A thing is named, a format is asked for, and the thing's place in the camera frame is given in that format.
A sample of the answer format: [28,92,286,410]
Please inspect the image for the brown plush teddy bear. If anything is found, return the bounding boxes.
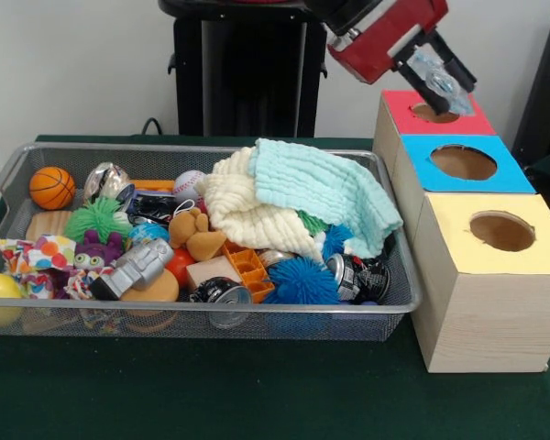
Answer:
[168,206,226,262]

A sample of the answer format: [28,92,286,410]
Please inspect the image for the clear plastic bottle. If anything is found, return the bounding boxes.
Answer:
[410,49,473,116]

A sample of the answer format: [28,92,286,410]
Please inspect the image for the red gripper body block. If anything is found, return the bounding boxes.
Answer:
[327,0,449,85]

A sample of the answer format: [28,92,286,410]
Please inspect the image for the green googly-eyed spiky toy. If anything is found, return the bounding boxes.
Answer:
[63,196,132,244]

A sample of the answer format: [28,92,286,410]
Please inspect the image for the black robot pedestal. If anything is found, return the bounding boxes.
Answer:
[158,0,336,138]

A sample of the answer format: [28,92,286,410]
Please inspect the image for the light blue waffle cloth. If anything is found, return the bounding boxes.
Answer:
[247,138,404,259]

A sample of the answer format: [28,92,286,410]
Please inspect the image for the black upright panel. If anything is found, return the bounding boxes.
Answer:
[511,7,550,166]

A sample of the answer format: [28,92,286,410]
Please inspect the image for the orange toy basketball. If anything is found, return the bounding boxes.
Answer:
[29,167,77,211]

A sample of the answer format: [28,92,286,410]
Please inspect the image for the crushed black drink can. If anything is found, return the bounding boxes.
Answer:
[325,252,391,304]

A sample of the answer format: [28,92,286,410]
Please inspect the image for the grey wire mesh bin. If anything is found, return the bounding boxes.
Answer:
[0,142,423,343]

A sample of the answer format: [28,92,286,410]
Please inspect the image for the wooden box with three holes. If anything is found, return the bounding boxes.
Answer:
[372,90,550,373]

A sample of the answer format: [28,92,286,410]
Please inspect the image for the silver toy robot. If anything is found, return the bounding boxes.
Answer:
[89,237,175,302]

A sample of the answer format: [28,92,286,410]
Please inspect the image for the cream waffle cloth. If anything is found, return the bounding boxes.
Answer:
[194,146,325,262]

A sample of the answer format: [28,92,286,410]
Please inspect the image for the blue spiky rubber ball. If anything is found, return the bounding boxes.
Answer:
[263,256,341,306]

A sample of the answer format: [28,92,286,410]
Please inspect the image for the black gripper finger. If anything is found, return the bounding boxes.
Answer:
[426,27,479,93]
[393,59,451,116]

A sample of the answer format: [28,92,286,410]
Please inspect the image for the white toy baseball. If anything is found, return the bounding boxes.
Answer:
[172,170,207,203]

